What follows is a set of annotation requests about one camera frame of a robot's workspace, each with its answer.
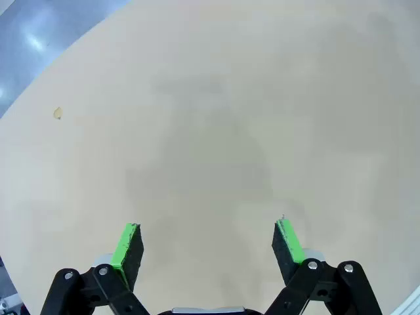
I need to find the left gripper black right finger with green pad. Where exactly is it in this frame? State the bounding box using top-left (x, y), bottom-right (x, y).
top-left (264, 215), bottom-right (383, 315)

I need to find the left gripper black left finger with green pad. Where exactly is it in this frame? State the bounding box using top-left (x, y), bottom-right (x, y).
top-left (41, 222), bottom-right (152, 315)

